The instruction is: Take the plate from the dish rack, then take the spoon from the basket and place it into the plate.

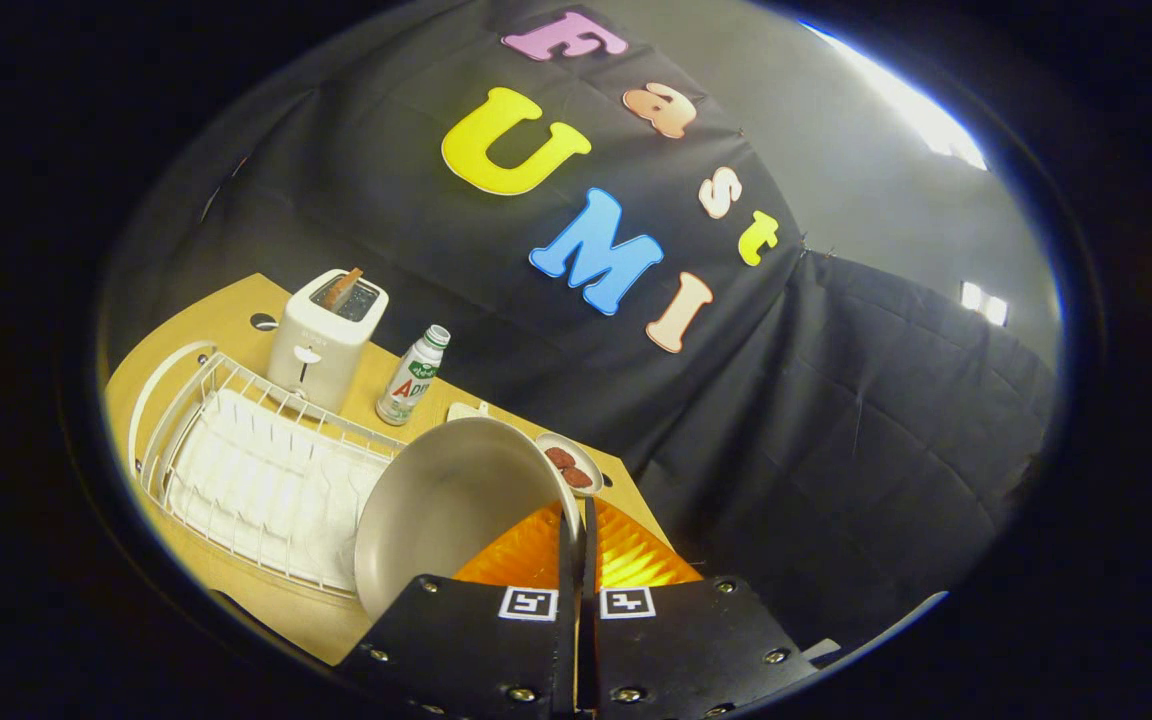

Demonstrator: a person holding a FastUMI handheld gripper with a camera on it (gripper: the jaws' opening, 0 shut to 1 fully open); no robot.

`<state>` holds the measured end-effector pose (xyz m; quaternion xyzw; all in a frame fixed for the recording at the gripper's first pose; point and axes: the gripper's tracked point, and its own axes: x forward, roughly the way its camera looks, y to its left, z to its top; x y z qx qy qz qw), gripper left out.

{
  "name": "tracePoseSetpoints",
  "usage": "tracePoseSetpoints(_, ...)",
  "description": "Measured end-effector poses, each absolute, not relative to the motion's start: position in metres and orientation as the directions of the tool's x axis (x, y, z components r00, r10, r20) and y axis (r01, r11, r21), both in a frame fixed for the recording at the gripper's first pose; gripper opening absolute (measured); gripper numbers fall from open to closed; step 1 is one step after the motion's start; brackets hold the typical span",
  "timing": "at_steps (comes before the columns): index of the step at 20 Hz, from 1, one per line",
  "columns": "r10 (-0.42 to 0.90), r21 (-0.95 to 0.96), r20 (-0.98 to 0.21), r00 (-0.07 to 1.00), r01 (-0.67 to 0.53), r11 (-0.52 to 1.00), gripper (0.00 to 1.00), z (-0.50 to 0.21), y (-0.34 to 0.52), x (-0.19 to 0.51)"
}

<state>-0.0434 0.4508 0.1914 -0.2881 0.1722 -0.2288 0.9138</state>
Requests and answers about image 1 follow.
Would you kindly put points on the white green drink bottle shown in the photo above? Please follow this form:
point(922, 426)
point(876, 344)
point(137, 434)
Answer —
point(409, 378)

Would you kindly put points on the white divided condiment dish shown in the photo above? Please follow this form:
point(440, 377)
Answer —
point(464, 411)

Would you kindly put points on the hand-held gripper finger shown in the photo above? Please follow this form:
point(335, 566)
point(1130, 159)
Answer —
point(589, 570)
point(567, 570)

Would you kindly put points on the red meat slice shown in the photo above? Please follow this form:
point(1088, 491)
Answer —
point(560, 458)
point(577, 478)

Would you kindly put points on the black backdrop cloth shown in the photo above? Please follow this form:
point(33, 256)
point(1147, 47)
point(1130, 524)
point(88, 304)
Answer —
point(816, 420)

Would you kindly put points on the beige plate with meat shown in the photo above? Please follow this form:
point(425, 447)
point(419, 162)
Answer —
point(586, 460)

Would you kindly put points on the beige round plate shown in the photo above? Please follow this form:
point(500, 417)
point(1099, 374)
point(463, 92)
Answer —
point(446, 500)

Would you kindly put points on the white toaster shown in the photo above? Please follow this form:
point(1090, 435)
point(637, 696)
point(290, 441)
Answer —
point(321, 355)

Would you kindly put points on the brown toast slice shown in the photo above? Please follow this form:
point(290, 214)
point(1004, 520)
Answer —
point(341, 290)

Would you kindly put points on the white drip tray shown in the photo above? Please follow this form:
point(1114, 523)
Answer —
point(266, 480)

